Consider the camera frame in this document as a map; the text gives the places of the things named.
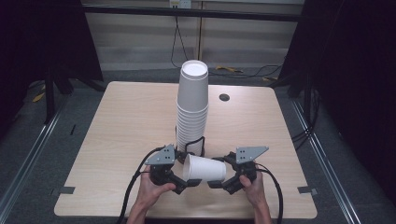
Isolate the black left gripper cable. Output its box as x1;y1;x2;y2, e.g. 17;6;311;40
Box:
116;145;166;224

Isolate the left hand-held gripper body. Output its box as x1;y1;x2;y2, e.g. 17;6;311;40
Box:
144;144;190;196

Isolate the black socket cable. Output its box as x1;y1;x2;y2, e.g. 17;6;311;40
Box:
170;14;190;70

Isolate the metal floor rail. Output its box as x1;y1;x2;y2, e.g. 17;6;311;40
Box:
290;98;362;224
0;92;69;217

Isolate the person's right hand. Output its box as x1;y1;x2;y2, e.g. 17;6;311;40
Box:
238;170;269;210

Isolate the black wire cup holder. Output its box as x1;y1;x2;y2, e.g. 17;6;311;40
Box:
175;125;206;165

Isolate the grey table bracket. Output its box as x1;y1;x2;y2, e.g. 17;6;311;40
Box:
50;186;77;197
296;185;318;197

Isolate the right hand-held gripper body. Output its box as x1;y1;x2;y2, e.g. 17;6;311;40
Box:
222;146;270;196

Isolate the black curtain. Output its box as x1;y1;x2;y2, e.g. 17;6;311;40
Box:
0;0;105;134
277;0;396;198

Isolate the black metal stand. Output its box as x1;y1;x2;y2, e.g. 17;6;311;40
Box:
43;65;77;125

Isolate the person's left hand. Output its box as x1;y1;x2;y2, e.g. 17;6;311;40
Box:
135;164;177;210

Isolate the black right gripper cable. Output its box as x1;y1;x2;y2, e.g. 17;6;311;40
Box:
255;162;285;224

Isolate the stack of white paper cups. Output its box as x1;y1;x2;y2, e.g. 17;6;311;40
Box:
176;59;209;157

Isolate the black floor cable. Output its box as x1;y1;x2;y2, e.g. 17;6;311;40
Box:
207;63;284;79

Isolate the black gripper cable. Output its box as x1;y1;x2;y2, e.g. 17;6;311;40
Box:
255;162;285;224
116;145;166;224

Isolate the single white paper cup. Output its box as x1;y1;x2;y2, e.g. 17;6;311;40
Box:
181;153;228;183

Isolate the black cable bundle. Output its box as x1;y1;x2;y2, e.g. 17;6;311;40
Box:
290;88;322;151

